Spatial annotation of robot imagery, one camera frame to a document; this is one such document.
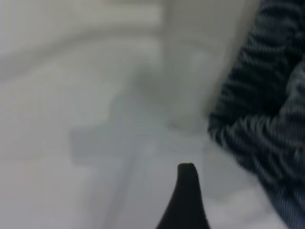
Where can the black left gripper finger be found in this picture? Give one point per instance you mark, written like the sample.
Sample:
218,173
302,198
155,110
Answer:
186,205

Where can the blue denim pants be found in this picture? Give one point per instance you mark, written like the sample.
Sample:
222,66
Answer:
262,95

